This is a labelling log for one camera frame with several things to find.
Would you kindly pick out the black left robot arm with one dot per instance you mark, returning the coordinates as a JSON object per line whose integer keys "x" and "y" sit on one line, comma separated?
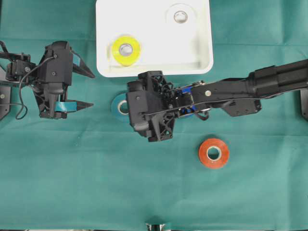
{"x": 20, "y": 72}

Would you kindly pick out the white tape roll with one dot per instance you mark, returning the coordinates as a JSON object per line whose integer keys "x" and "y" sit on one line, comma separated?
{"x": 180, "y": 14}

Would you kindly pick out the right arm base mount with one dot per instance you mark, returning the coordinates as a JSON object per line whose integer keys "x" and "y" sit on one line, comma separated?
{"x": 304, "y": 103}

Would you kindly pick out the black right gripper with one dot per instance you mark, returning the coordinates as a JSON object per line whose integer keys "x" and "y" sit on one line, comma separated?
{"x": 148, "y": 105}

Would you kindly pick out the camera stand at table edge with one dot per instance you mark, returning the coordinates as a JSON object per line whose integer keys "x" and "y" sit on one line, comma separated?
{"x": 155, "y": 227}

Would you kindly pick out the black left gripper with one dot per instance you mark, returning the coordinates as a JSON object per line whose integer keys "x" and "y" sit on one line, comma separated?
{"x": 53, "y": 78}

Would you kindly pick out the teal tape roll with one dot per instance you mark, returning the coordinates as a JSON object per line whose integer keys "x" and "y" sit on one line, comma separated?
{"x": 119, "y": 108}

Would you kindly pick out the white plastic case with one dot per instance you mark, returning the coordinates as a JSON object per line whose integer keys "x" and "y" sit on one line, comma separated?
{"x": 174, "y": 50}

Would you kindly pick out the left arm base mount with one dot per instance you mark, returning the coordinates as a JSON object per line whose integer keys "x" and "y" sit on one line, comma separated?
{"x": 5, "y": 100}

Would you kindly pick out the blue tape roll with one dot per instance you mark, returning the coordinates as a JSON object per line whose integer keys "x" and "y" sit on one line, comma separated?
{"x": 183, "y": 97}

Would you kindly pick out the orange tape roll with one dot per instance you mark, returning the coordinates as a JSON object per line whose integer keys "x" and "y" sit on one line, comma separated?
{"x": 213, "y": 153}

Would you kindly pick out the yellow tape roll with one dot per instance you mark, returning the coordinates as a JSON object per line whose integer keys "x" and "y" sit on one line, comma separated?
{"x": 126, "y": 50}

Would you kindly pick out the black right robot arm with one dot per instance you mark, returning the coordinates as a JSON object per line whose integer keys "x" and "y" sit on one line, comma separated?
{"x": 243, "y": 96}

